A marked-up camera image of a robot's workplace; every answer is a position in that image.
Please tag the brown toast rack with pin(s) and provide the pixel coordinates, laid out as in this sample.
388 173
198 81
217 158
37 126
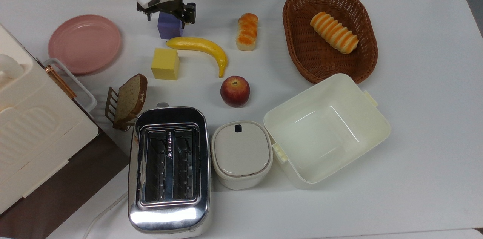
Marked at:
110 103

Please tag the white plastic bin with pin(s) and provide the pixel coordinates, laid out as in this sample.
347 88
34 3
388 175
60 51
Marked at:
324 129

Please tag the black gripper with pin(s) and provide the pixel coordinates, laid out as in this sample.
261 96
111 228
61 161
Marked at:
166 7

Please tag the brown drawer cabinet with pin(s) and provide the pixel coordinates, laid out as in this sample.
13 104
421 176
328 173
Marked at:
75 190

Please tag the small white trash can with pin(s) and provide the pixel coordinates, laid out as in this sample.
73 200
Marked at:
241 154

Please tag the toast slice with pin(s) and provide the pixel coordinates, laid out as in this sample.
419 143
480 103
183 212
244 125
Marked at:
130 99

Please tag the purple cube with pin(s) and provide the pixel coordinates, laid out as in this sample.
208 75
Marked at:
169 28

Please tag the red apple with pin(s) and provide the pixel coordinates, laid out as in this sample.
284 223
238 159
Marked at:
235 91

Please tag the cream and chrome toaster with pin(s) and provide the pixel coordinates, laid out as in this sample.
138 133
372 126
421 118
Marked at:
169 218

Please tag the pink plate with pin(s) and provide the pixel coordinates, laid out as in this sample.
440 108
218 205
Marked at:
85 45

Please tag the yellow cube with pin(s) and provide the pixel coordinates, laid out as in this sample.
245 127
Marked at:
165 65

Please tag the brown wicker basket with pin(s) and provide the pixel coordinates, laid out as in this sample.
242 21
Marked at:
298 50

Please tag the cream toy cabinet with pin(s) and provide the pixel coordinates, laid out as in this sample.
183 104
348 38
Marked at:
34 126

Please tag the long orange striped bread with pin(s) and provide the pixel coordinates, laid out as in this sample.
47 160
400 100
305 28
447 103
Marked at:
334 32

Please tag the short orange glazed bread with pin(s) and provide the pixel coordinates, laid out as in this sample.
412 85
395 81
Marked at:
247 31

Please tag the yellow banana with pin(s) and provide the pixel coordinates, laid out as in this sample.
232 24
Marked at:
200 45

